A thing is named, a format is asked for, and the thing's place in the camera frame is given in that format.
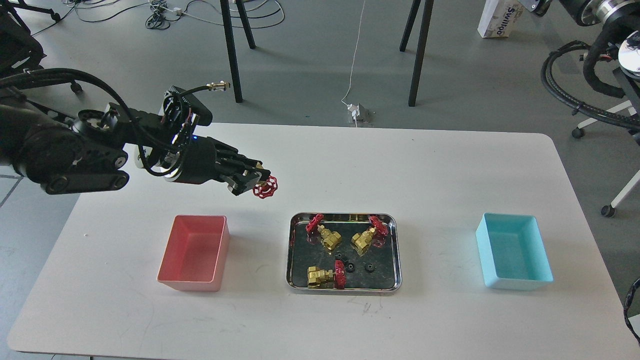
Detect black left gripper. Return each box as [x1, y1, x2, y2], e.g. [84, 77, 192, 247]
[164, 136, 266, 196]

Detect white power cable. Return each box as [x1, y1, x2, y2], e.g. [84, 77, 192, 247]
[342, 0, 368, 107]

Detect stainless steel tray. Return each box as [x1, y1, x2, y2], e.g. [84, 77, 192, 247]
[286, 212, 402, 294]

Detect brass valve red handle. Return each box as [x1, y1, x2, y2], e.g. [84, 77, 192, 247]
[305, 213, 342, 251]
[350, 215, 390, 256]
[249, 159, 278, 199]
[307, 260, 346, 290]

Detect white printed cardboard box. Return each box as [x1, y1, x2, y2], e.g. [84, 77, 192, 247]
[477, 0, 526, 39]

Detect black office chair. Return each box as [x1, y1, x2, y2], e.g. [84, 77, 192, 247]
[0, 0, 83, 97]

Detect light blue plastic box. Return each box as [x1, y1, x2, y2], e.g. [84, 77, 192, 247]
[476, 212, 554, 291]

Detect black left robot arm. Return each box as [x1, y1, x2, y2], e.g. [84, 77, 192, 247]
[1, 68, 278, 199]

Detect black table leg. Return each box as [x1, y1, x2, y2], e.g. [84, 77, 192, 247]
[398, 0, 435, 107]
[219, 0, 256, 103]

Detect pink plastic box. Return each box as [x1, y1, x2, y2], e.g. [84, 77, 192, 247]
[157, 214, 230, 292]

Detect tangled floor cables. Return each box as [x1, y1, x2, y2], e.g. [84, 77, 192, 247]
[62, 0, 286, 31]

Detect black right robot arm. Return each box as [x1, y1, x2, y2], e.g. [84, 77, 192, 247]
[540, 0, 639, 142]

